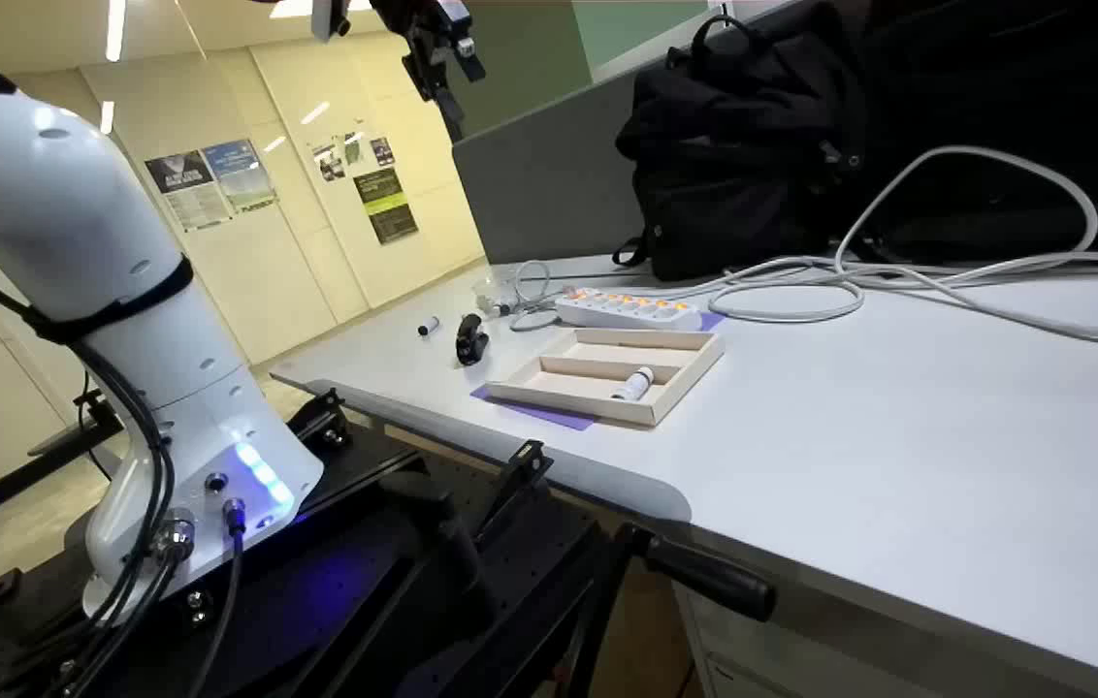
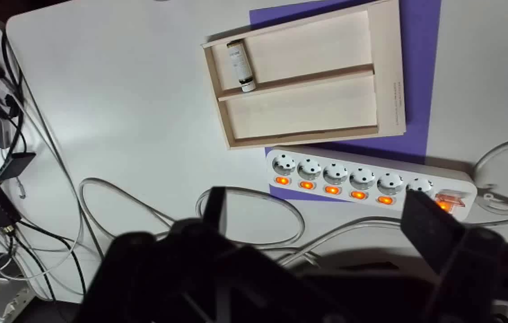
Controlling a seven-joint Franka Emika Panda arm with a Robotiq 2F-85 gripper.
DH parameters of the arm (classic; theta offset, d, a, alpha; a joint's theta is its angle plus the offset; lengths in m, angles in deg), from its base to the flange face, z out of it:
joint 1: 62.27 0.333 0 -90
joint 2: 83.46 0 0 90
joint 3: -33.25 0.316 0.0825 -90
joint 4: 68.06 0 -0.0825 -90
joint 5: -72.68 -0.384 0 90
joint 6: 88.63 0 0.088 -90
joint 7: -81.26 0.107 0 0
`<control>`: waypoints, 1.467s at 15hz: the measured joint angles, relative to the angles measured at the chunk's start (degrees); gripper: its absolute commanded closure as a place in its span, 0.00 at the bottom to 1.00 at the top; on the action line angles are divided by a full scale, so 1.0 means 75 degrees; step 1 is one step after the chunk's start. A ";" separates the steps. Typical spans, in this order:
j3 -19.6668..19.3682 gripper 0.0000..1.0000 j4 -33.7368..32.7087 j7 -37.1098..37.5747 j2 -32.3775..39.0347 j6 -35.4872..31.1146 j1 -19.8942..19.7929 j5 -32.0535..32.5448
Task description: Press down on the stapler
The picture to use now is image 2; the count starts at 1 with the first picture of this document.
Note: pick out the purple paper sheet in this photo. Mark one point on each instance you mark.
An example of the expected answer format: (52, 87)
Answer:
(417, 72)

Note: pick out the black and white equipment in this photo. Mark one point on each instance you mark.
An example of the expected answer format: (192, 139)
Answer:
(56, 153)

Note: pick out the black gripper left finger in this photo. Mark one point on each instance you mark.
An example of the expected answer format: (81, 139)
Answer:
(214, 209)

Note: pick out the small black box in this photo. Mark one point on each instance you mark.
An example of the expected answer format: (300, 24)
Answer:
(14, 166)

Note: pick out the white power strip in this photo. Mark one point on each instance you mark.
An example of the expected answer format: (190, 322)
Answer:
(348, 169)

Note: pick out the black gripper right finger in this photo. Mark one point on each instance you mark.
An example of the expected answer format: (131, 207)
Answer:
(433, 234)

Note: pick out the wooden two-compartment tray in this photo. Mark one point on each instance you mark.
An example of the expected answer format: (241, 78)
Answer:
(300, 110)

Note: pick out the small white tube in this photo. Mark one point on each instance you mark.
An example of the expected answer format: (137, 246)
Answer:
(239, 63)

